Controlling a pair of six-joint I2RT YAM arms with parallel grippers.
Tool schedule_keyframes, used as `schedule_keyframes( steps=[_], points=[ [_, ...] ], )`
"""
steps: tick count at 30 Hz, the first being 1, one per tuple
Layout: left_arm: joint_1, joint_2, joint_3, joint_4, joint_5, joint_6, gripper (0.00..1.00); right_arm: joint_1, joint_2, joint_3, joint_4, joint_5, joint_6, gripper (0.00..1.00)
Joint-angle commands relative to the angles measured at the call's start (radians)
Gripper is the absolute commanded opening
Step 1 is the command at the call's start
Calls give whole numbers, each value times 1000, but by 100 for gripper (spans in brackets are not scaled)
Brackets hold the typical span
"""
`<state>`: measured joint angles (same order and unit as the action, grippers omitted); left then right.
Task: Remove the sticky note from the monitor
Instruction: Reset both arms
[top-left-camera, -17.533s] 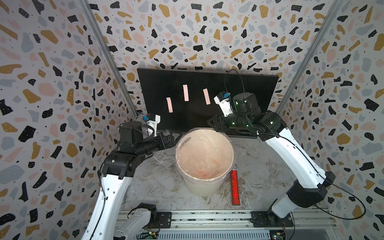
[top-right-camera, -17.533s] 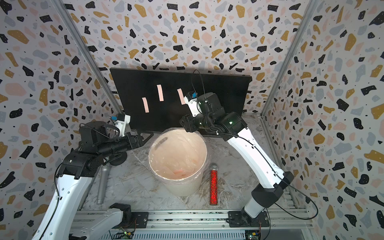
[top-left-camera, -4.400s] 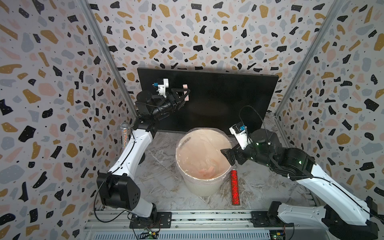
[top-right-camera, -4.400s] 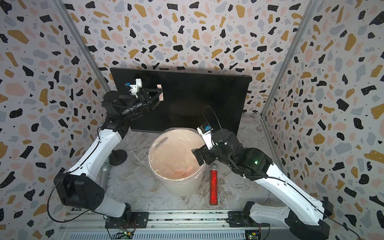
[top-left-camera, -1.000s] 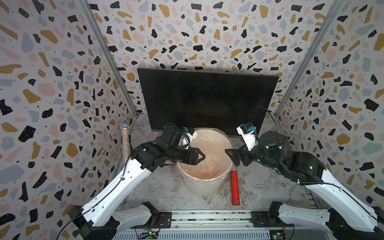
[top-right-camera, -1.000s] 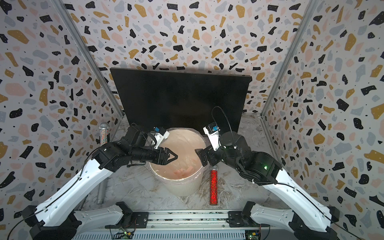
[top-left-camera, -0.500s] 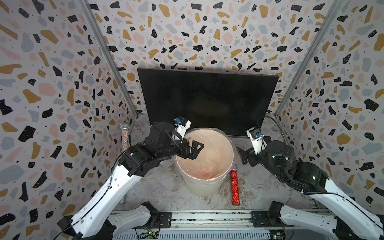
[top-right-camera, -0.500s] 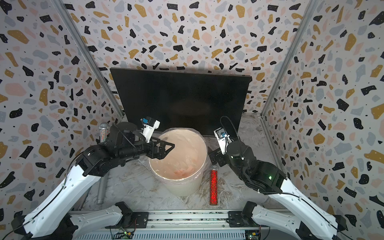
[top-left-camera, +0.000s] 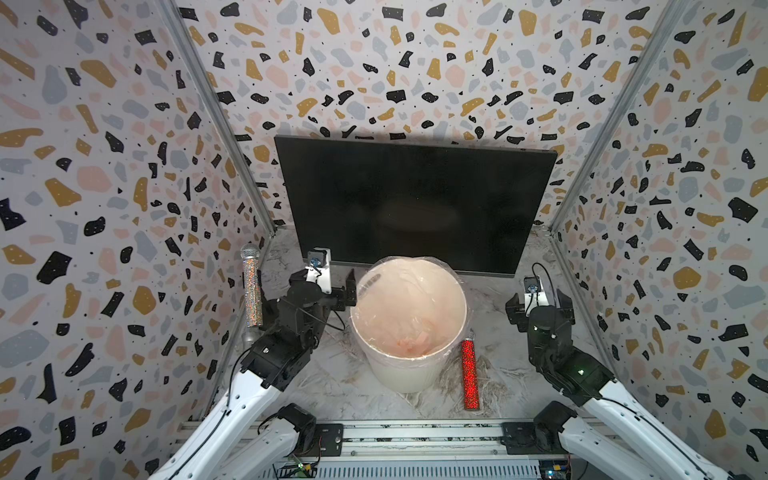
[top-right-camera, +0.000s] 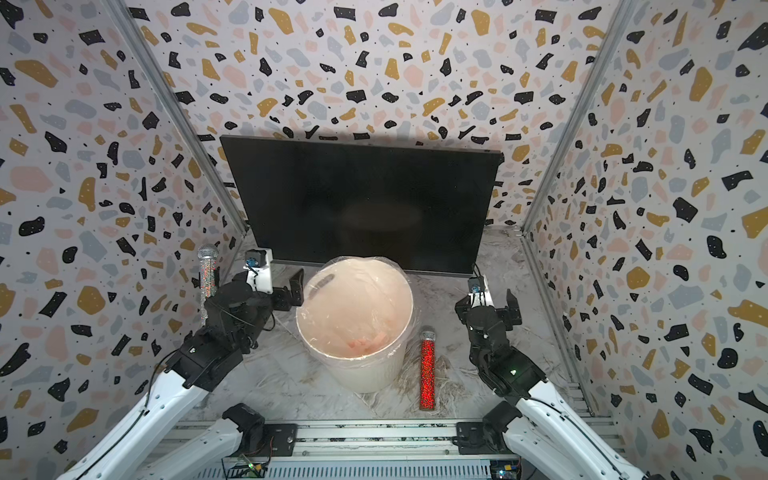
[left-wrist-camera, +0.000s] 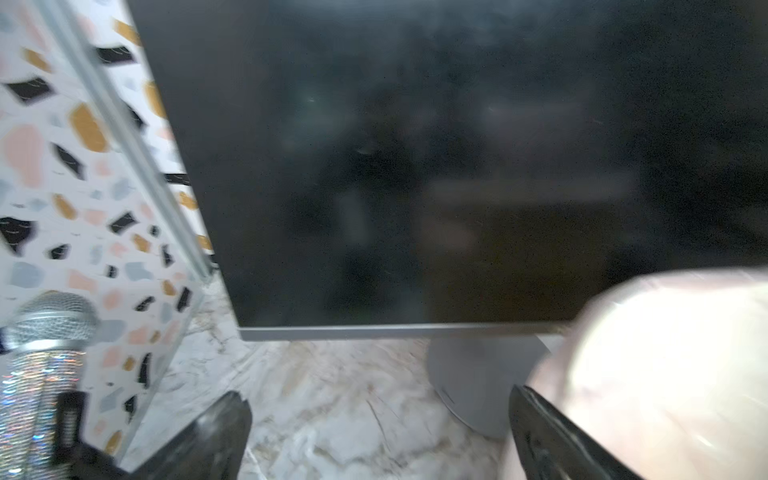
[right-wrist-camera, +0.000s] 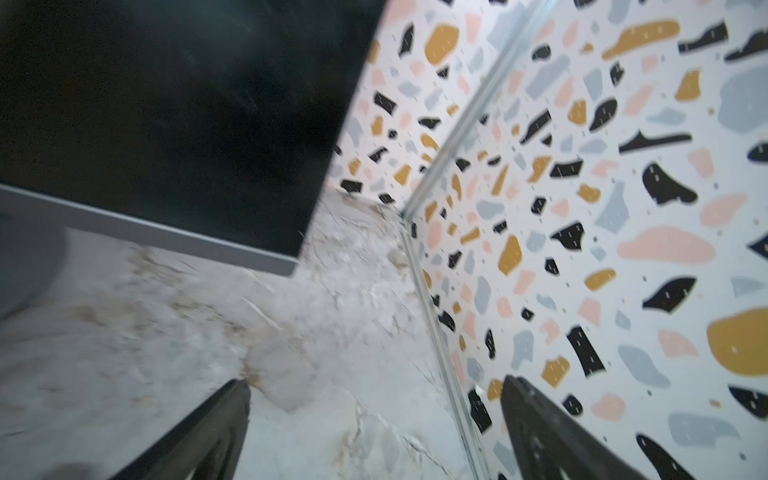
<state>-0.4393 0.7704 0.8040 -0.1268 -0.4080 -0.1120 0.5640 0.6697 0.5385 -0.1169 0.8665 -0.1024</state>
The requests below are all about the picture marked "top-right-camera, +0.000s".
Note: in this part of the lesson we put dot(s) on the aluminium frame post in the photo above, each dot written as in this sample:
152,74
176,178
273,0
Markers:
124,22
616,27

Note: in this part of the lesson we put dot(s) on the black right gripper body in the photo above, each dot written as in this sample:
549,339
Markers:
471,323

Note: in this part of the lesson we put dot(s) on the pink sticky note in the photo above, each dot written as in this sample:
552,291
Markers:
366,346

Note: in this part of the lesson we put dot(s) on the red glitter tube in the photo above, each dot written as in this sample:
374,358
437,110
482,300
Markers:
427,376

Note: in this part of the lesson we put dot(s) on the aluminium frame post left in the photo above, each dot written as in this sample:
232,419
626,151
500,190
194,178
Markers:
124,22

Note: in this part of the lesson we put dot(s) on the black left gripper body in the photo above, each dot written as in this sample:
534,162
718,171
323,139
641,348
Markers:
263,305

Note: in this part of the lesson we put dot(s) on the cream bin with plastic liner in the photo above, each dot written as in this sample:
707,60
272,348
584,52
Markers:
355,297

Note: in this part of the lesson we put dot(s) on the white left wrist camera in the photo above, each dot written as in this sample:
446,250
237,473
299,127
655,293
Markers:
257,264

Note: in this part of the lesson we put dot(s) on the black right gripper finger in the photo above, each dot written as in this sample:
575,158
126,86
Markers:
462,307
513,313

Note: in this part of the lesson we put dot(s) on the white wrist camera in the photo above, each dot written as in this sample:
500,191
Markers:
479,292
257,264

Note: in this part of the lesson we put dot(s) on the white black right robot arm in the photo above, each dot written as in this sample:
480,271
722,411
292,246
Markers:
533,420

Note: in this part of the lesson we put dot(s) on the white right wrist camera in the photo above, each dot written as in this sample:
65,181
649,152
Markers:
479,292

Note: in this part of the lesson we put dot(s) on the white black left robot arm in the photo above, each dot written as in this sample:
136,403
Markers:
237,313

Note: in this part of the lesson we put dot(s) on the black computer monitor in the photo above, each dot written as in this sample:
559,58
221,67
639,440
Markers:
311,202

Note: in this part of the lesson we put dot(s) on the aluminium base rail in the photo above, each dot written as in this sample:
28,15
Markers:
376,440

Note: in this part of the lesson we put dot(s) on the aluminium frame post right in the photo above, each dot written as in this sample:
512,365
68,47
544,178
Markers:
616,27

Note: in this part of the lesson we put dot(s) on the colourful sprinkles tube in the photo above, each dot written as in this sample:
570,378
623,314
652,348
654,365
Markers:
208,255

